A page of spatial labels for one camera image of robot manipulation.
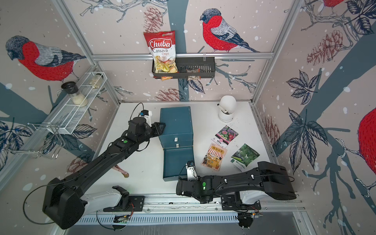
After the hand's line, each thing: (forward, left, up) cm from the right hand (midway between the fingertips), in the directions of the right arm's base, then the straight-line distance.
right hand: (184, 183), depth 76 cm
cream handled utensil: (+48, -26, +5) cm, 54 cm away
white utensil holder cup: (+51, -28, +10) cm, 59 cm away
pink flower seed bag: (+32, -25, -4) cm, 40 cm away
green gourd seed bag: (+18, -36, -4) cm, 40 cm away
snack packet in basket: (+61, -3, +30) cm, 68 cm away
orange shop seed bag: (+17, -17, -4) cm, 25 cm away
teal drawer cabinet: (+17, +5, +13) cm, 22 cm away
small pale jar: (+47, +55, +31) cm, 78 cm away
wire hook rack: (+6, +61, +33) cm, 69 cm away
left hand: (+26, +12, +19) cm, 34 cm away
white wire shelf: (+23, +60, +27) cm, 70 cm away
